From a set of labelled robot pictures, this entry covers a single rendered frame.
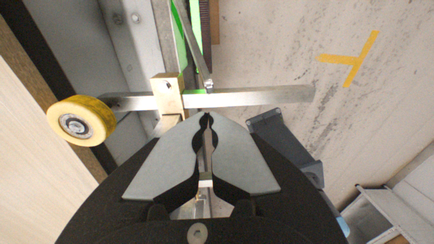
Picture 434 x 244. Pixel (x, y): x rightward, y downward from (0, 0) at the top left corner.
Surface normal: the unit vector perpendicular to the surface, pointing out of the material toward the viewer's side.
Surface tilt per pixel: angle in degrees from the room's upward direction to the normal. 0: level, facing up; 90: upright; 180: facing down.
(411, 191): 90
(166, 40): 0
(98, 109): 90
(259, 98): 0
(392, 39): 0
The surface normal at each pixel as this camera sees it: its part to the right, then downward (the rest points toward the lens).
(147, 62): 0.04, 0.51
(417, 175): -1.00, -0.05
